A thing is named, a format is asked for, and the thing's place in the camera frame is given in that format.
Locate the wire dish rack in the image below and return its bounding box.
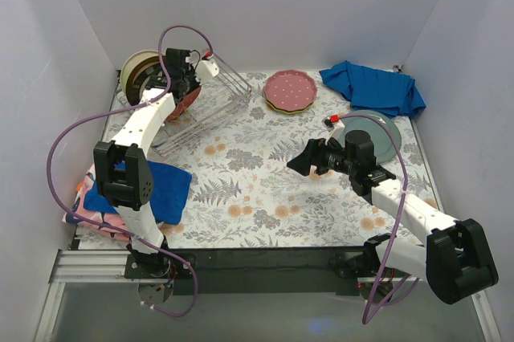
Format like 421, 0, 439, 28
113, 50, 251, 157

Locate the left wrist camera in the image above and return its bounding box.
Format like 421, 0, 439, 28
194, 50, 219, 83

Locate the pink polka dot plate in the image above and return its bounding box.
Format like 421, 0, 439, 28
263, 70, 317, 110

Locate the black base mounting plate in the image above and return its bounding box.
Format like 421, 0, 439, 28
124, 246, 378, 295

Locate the blue cloth at back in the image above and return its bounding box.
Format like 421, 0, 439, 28
320, 61, 426, 117

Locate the green polka dot plate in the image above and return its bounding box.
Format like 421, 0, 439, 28
266, 101, 313, 116

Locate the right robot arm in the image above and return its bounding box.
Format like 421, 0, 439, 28
287, 130, 499, 304

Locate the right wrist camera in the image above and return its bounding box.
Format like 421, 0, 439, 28
323, 114, 345, 144

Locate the pink patterned cloth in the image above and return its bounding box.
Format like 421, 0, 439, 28
63, 165, 129, 242

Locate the blue folded towel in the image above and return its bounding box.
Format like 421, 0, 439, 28
81, 161, 192, 225

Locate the aluminium frame rail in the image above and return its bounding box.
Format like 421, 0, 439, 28
34, 249, 129, 342

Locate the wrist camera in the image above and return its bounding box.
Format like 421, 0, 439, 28
194, 50, 219, 83
323, 114, 345, 144

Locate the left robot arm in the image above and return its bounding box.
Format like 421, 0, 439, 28
93, 48, 201, 278

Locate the cream plate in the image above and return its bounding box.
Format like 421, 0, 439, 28
120, 50, 158, 97

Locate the grey-blue plate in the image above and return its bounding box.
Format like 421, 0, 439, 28
335, 110, 402, 164

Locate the red blue floral plate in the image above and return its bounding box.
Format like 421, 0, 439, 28
165, 87, 202, 122

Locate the black checkered rim plate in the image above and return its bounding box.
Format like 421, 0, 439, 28
125, 56, 163, 105

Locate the floral tablecloth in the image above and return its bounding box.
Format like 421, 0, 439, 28
149, 72, 394, 248

